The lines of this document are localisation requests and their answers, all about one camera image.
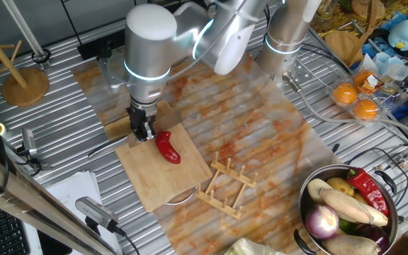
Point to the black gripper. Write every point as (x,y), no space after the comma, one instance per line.
(140,112)

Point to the large red chili pepper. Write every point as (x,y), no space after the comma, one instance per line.
(166,148)

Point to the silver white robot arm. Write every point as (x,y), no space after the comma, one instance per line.
(151,46)

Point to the wooden cutting board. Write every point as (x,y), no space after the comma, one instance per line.
(161,180)

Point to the white paper stack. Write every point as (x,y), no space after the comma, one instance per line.
(73,187)

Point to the wooden peg dish rack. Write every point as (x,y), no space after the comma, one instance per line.
(233,174)

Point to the orange marbled table mat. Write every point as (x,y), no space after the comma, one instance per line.
(246,117)

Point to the wooden mug tree stand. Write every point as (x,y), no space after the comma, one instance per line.
(25,86)

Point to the cabbage in plastic bag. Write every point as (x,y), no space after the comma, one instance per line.
(250,248)

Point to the white round vegetable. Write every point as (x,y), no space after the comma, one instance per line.
(315,189)

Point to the purple onion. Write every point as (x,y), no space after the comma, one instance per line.
(321,221)

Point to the orange fruit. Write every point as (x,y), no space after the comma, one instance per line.
(365,110)
(345,93)
(361,78)

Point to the yellow potato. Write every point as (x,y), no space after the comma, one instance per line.
(342,186)

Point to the wooden hook stand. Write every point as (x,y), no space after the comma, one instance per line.
(342,46)

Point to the long pale sweet potato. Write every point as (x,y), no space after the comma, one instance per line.
(349,207)

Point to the green vegetable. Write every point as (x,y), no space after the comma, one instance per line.
(347,226)

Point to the long red bell pepper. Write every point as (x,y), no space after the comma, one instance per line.
(368,189)

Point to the brown sweet potato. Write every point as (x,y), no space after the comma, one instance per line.
(349,246)

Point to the clear plastic orange package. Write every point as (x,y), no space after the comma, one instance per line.
(388,102)

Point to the dark purple eggplant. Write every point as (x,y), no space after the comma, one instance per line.
(374,235)

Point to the clear plastic measuring cup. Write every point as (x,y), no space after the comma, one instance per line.
(393,67)

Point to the light blue plush toy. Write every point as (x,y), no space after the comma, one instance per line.
(404,35)

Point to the wrist camera on grey bracket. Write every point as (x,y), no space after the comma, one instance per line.
(113,71)

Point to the small camera on black mount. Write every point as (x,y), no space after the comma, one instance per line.
(29,141)

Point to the aluminium frame beam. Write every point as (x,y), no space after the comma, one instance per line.
(30,198)

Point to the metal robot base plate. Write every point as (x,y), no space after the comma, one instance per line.
(301,74)

